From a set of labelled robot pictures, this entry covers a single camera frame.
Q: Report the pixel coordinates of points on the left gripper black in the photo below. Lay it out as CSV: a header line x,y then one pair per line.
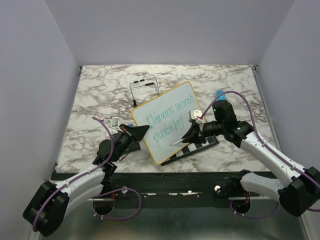
x,y
136,132

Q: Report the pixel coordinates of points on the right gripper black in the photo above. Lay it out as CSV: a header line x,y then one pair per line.
x,y
194,135

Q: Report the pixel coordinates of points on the yellow framed whiteboard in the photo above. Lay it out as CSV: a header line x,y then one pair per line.
x,y
168,117

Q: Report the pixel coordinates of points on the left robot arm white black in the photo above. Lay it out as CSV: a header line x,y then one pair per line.
x,y
53,201

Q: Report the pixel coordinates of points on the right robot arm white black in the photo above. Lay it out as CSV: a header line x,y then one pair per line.
x,y
294,187

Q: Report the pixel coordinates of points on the black white chessboard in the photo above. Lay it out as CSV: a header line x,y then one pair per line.
x,y
192,149

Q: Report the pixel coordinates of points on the dark grey lego baseplate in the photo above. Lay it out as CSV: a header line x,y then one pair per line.
x,y
134,146

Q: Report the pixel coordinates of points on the blue cylindrical eraser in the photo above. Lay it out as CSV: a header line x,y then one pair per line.
x,y
220,95

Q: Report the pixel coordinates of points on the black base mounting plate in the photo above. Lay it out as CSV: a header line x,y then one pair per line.
x,y
174,190

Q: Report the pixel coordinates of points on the aluminium rail frame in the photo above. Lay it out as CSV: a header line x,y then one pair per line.
x,y
167,123

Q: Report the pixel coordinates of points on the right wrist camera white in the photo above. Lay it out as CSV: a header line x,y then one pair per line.
x,y
195,116

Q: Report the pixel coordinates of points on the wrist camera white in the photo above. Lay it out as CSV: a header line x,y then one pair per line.
x,y
112,121
195,116

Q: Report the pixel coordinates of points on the wire whiteboard stand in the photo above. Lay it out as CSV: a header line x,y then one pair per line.
x,y
143,90

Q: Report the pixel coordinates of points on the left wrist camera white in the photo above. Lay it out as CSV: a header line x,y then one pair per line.
x,y
112,121

